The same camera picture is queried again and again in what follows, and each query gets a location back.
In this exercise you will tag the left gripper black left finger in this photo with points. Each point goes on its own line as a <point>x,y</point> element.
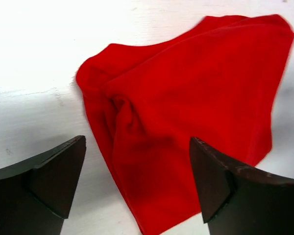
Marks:
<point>36,194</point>

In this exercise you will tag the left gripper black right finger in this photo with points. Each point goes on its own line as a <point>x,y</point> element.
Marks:
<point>238,199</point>

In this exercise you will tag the red t shirt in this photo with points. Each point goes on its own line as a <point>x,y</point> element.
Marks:
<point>217,82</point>

